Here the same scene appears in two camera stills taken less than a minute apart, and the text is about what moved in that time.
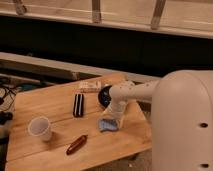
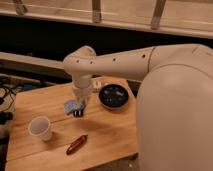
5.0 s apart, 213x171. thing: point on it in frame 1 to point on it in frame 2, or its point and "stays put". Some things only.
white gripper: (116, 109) to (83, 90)
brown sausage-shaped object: (76, 145) stays put
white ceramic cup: (39, 126) stays put
